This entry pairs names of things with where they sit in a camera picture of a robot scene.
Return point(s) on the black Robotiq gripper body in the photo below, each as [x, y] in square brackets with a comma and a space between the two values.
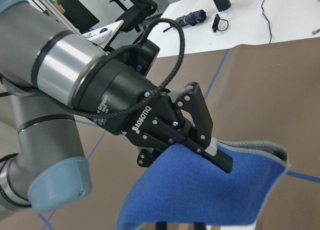
[122, 101]

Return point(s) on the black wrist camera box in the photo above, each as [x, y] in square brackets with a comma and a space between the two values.
[145, 53]

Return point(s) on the black office chair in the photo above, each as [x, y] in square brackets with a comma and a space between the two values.
[134, 16]

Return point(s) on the blue towel with grey edge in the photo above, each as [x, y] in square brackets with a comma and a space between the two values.
[183, 187]

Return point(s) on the folded dark blue umbrella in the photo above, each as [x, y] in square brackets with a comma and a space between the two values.
[192, 18]

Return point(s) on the small black strap device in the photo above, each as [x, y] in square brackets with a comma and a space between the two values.
[219, 24]

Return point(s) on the white side table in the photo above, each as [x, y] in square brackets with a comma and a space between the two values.
[251, 22]

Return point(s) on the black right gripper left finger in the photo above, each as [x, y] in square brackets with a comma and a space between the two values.
[147, 155]

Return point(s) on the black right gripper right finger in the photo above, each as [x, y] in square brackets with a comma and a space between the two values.
[199, 133]

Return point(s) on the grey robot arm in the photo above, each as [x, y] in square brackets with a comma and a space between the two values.
[53, 74]

